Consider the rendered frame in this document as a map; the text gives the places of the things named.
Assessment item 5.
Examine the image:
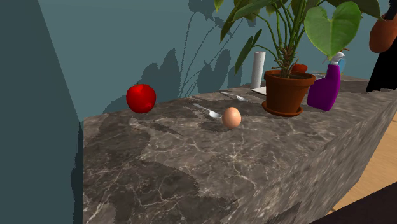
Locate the purple spray bottle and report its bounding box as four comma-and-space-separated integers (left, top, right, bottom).
306, 52, 346, 112

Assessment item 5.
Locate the green plant in brown pot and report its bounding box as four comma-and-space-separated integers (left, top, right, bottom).
213, 0, 384, 118

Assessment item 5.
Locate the silver spoon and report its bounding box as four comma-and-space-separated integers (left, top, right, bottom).
193, 102, 223, 119

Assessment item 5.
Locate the red tomato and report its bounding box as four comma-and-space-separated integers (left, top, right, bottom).
291, 62, 309, 74

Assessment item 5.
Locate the brown rounded object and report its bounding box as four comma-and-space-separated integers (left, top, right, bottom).
368, 13, 397, 54

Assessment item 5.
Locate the red apple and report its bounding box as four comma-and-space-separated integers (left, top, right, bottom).
125, 83, 157, 115

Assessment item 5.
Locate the black upright object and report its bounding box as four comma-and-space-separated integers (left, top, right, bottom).
365, 46, 397, 93

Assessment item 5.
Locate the brown egg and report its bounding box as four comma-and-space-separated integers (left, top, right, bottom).
221, 106, 242, 130

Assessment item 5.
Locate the blue container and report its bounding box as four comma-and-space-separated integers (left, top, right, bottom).
338, 57, 347, 77

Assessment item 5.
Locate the silver fork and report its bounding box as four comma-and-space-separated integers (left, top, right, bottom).
219, 90, 249, 102

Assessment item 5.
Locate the white paper towel roll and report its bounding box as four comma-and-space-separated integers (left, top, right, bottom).
249, 50, 267, 90

